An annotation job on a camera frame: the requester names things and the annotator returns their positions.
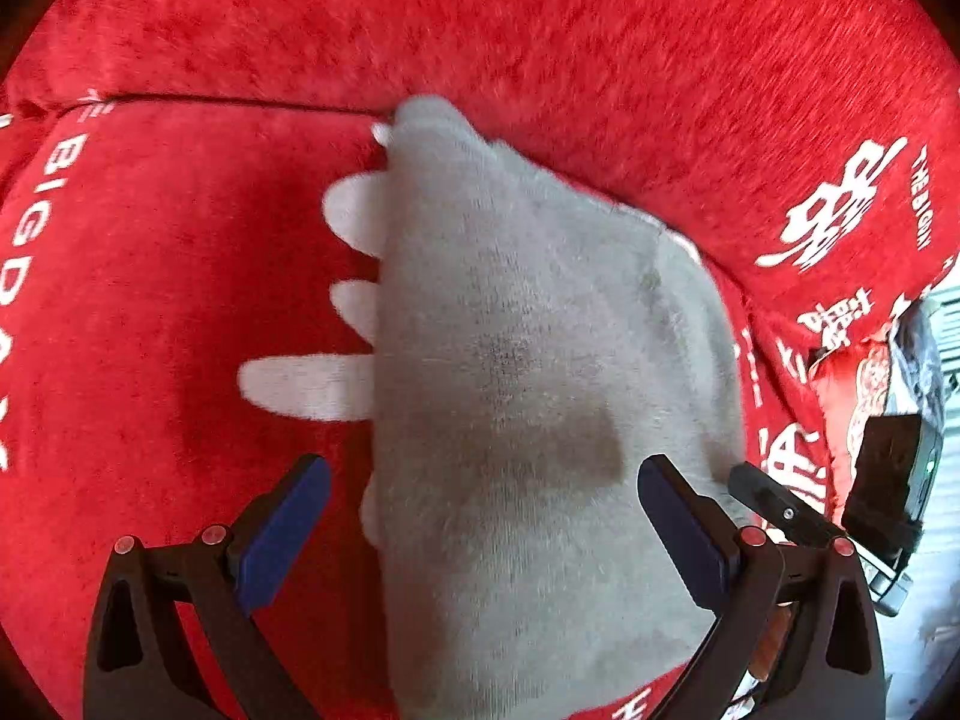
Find red bed blanket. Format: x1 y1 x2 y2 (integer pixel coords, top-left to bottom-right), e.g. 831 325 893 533
0 92 842 720

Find red satin embroidered cushion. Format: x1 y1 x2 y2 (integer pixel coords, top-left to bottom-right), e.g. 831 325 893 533
811 338 892 523

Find large red pillow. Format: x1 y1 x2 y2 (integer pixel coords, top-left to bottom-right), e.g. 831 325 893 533
2 0 958 341

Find grey knit garment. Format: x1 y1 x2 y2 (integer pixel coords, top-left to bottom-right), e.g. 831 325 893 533
373 98 743 718

